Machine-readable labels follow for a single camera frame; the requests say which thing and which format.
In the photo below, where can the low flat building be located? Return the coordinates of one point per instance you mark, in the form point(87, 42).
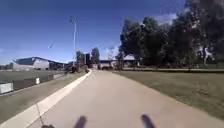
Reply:
point(115, 62)

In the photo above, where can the small trees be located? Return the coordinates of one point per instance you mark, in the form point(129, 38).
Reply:
point(87, 58)

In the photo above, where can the pale concrete path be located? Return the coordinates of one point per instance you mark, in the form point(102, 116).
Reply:
point(110, 100)

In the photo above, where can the tall street lamp pole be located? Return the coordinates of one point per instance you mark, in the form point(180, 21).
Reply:
point(74, 43)

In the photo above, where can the robot's own part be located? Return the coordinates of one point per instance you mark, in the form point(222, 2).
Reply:
point(80, 122)
point(147, 121)

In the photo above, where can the row of dark trees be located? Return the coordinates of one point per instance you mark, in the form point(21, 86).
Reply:
point(176, 40)

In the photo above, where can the pale concrete kerb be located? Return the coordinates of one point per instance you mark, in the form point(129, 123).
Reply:
point(50, 101)

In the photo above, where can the dry grass field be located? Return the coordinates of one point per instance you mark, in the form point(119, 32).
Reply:
point(186, 86)

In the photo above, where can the grey roofed building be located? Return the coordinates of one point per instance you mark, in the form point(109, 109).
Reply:
point(33, 63)

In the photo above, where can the grey asphalt road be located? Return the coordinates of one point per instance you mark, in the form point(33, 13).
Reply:
point(20, 98)

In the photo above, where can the low barrier wall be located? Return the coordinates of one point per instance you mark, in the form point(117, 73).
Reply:
point(23, 82)

